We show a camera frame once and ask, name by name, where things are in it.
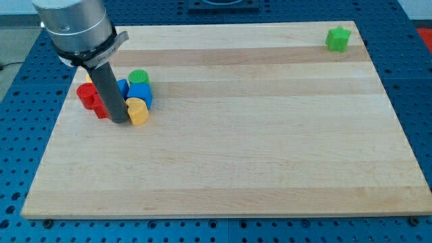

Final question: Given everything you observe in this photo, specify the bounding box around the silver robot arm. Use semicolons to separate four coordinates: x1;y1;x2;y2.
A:
32;0;116;66

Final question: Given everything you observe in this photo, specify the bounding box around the red cylinder block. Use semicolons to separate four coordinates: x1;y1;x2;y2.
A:
76;83;97;110

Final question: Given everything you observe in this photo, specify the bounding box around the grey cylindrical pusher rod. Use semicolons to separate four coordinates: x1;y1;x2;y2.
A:
86;62;129;124

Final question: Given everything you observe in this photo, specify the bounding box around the green star block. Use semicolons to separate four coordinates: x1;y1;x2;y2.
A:
325;26;352;53

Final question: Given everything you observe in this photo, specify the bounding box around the small blue block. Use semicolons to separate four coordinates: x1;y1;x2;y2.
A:
117;79;130;99

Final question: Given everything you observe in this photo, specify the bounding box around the wooden board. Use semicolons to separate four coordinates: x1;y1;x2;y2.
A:
21;21;431;219

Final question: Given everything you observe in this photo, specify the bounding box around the yellow heart block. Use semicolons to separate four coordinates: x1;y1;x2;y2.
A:
126;97;149;126

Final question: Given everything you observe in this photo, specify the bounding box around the black clamp with metal tab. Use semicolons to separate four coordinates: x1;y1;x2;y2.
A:
53;27;129;68

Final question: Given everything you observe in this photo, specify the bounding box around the green cylinder block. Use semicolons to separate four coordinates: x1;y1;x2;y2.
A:
128;69;151;84

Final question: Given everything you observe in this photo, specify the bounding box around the blue cube block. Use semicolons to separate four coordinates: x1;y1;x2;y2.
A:
126;83;153;109

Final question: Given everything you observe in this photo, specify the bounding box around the small yellow block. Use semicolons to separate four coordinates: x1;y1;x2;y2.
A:
86;74;92;83

